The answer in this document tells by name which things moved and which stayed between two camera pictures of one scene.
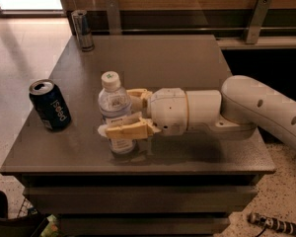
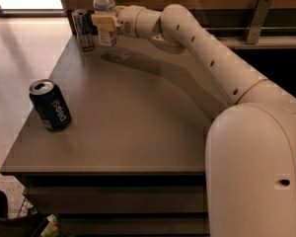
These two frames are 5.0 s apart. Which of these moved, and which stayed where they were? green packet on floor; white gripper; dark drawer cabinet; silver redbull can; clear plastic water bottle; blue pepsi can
Moved: clear plastic water bottle; white gripper
Stayed: green packet on floor; blue pepsi can; silver redbull can; dark drawer cabinet
